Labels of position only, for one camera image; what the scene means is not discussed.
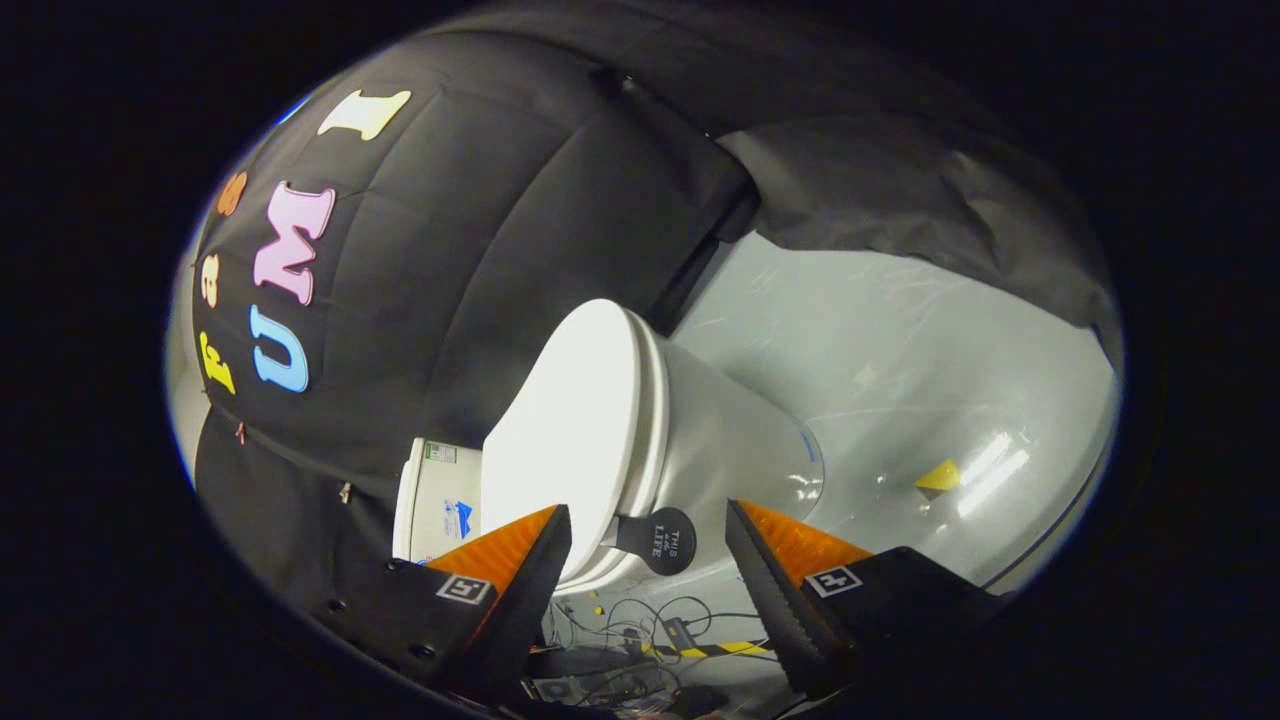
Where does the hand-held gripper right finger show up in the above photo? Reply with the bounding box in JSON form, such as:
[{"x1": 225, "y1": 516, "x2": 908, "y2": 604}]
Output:
[{"x1": 725, "y1": 498, "x2": 1001, "y2": 701}]

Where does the tangle of black cables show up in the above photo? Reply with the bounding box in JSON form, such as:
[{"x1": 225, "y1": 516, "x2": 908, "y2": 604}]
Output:
[{"x1": 530, "y1": 595, "x2": 771, "y2": 713}]

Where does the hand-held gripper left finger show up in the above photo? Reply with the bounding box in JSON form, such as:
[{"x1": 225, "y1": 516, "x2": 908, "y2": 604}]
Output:
[{"x1": 310, "y1": 503, "x2": 573, "y2": 706}]

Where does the black backdrop cloth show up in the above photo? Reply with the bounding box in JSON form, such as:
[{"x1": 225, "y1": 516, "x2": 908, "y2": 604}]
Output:
[{"x1": 190, "y1": 5, "x2": 1126, "y2": 611}]

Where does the white toilet tank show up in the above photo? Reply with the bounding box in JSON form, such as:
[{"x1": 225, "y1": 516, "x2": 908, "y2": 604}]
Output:
[{"x1": 392, "y1": 437, "x2": 486, "y2": 563}]

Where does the black round lid lifter tab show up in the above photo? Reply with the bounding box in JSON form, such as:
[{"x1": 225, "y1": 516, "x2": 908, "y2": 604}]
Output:
[{"x1": 603, "y1": 506, "x2": 698, "y2": 577}]

